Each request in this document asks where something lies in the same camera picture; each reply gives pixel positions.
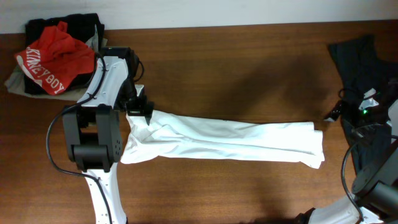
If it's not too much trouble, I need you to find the black folded garment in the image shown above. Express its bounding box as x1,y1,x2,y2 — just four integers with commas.
24,13,104,95

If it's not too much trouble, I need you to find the dark teal garment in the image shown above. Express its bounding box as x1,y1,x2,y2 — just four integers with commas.
328,35,397,172

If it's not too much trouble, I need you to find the grey-green folded garment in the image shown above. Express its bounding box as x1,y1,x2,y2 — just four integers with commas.
5,37,100,100

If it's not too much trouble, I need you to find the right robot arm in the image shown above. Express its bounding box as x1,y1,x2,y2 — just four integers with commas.
294,98,397,224

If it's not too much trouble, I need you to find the white t-shirt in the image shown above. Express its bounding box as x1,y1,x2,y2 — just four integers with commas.
121,111,325,169

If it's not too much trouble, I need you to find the red printed t-shirt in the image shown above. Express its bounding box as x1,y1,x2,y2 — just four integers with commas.
14,15,104,95

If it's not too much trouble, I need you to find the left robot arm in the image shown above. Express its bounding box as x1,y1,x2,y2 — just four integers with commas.
62,47,154,224

